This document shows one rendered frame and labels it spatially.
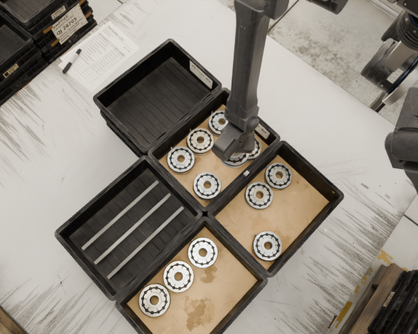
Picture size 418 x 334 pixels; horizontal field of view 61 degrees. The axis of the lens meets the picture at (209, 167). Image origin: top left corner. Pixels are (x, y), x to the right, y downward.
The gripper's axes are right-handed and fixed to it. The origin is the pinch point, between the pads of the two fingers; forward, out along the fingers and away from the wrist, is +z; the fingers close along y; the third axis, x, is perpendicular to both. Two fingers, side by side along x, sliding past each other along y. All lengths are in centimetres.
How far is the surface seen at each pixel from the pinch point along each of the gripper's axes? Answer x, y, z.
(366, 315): -59, 79, 90
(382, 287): -45, 89, 90
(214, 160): 2.8, -5.6, 20.9
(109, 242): -29, -42, 19
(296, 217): -18.5, 24.9, 21.0
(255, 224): -21.6, 9.6, 20.6
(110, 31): 69, -55, 35
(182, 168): -2.0, -17.7, 17.5
